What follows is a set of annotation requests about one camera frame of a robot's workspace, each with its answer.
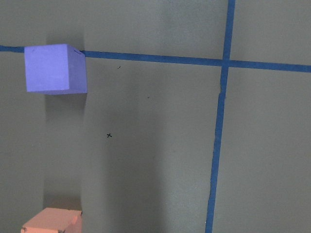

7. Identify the orange foam block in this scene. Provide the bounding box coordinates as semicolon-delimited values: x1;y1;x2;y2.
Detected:
20;208;82;233

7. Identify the purple foam block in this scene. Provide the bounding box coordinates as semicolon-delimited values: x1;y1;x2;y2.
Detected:
24;44;87;95

